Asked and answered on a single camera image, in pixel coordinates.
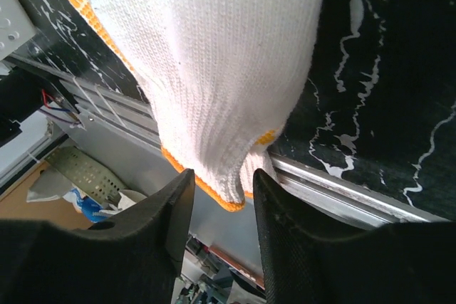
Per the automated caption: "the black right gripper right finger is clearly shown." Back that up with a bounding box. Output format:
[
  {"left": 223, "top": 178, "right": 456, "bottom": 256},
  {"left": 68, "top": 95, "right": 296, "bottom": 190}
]
[{"left": 253, "top": 169, "right": 455, "bottom": 303}]

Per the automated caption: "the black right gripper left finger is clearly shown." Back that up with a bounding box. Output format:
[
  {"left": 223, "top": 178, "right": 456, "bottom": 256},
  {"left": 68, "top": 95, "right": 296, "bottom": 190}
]
[{"left": 1, "top": 169, "right": 195, "bottom": 303}]

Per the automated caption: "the orange dotted white glove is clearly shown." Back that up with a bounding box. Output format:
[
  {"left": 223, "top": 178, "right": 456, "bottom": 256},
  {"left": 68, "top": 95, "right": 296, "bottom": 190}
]
[{"left": 68, "top": 0, "right": 322, "bottom": 211}]

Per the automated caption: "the white storage basket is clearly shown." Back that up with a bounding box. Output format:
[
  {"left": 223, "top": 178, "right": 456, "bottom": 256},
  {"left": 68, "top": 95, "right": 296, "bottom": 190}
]
[{"left": 0, "top": 0, "right": 36, "bottom": 60}]

